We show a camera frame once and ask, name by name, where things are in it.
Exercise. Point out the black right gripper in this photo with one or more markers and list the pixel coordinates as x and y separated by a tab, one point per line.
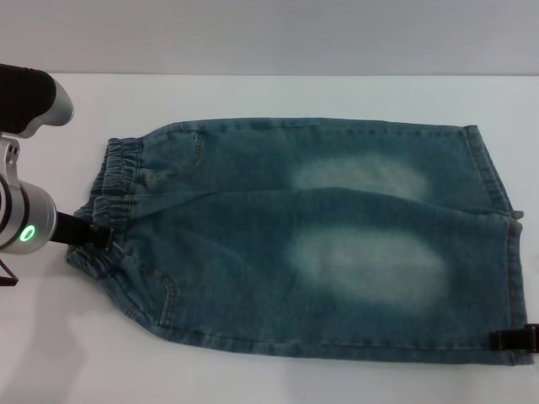
522	338

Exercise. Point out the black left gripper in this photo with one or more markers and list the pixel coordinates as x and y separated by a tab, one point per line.
69	229

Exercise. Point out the blue denim shorts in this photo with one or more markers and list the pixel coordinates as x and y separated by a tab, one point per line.
252	252

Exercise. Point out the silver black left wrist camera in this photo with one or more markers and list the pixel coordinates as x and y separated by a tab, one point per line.
29	101

